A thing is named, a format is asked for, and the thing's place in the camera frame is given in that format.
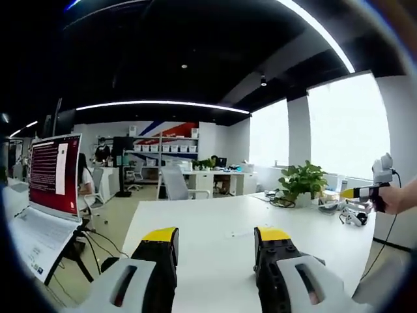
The white open laptop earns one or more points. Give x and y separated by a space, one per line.
53 182

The person's right hand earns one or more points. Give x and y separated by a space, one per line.
389 200

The white handheld controller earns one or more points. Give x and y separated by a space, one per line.
353 217

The green potted plant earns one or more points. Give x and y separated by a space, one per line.
301 181

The black laptop stand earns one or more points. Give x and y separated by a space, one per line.
76 247

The white mesh office chair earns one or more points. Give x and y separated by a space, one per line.
94 190

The grey office chair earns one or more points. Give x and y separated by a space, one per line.
174 182

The white background desk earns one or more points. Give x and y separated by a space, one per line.
224 182

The black monitor on floor stand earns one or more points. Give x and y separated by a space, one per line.
123 153

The small green desk plant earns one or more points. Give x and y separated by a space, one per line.
203 164

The shelf of white storage bins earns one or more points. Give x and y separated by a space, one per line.
169 148

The ceiling spot light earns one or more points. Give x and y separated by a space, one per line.
263 81

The long ceiling strip light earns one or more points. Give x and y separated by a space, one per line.
321 31
163 105

